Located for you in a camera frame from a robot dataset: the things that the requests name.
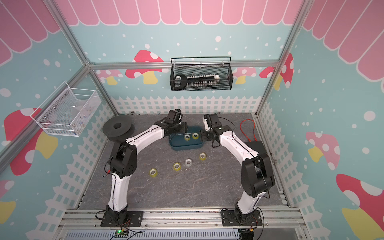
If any teal plastic storage box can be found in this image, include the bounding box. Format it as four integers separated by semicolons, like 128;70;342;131
169;126;204;151

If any white transparent tape roll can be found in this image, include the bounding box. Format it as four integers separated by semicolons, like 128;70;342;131
185;159;193;167

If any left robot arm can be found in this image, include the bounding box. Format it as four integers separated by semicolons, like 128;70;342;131
107;114;187;214

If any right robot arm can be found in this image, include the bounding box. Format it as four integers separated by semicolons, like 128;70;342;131
200;126;276;216

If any black flat box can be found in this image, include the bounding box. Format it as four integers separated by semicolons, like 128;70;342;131
245;141;267;157

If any black socket wrench set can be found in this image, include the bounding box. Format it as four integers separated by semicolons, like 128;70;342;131
173;74;220;90

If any green circuit board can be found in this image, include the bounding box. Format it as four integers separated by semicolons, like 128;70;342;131
114;230;130;239

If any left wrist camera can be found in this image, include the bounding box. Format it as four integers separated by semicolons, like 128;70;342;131
166;109;183;124

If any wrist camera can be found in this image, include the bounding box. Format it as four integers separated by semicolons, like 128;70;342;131
166;109;183;124
203;114;222;131

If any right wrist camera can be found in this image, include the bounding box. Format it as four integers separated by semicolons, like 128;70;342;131
203;114;222;131

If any black wire mesh basket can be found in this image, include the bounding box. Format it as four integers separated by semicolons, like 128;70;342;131
170;57;234;92

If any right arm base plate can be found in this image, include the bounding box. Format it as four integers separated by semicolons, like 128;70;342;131
220;209;263;227

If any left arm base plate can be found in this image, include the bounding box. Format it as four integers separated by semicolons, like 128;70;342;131
100;211;144;228

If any white wire mesh basket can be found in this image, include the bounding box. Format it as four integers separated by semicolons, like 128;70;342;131
30;82;102;137

